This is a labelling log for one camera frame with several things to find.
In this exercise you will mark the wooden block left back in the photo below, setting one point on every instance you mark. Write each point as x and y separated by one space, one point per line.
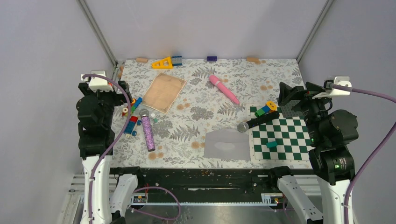
141 60

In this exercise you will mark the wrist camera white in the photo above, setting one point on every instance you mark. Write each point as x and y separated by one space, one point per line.
94 84
338 86

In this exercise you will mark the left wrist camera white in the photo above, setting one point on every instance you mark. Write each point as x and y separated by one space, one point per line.
94 84

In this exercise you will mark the pink toy microphone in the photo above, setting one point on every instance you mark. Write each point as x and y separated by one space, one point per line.
218 83

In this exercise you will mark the wooden block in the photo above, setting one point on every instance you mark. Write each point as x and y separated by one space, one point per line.
253 60
141 60

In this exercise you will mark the small green white bottle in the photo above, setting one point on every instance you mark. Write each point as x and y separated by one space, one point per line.
153 117

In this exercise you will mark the teal block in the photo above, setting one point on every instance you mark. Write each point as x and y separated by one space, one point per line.
271 144

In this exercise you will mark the lego toy on chessboard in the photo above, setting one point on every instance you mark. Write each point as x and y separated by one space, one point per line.
270 106

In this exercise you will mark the floral table mat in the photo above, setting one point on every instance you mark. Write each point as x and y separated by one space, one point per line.
201 107

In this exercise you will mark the wooden block right back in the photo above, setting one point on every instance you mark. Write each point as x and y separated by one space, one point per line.
253 60

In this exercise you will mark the blue red lego car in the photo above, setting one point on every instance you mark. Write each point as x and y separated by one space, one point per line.
133 122

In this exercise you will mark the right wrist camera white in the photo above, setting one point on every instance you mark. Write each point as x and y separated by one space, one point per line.
338 86

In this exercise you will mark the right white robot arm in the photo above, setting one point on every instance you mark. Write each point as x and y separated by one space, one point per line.
330 159

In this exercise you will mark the black microphone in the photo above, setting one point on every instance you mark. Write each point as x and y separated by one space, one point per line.
244 126

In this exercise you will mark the blue grey lego brick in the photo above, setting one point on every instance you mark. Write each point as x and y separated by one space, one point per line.
176 61

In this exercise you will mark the green white chessboard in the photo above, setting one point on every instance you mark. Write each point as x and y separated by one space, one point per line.
291 135

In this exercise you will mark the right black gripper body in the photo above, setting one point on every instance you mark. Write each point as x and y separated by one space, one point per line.
314 108

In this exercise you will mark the dark purple lego brick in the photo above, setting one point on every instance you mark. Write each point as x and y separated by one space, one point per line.
212 58

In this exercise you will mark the purple glitter microphone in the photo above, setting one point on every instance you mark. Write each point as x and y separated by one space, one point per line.
147 129

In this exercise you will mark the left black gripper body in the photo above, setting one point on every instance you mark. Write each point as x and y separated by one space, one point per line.
109 99

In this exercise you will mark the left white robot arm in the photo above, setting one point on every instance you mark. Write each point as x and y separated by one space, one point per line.
95 115

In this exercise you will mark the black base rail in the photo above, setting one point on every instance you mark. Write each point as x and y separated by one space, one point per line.
203 185

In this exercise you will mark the colourful lego toy stack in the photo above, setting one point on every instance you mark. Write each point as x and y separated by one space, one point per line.
133 106

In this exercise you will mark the yellow triangle toy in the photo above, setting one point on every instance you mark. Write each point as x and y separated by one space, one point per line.
163 64

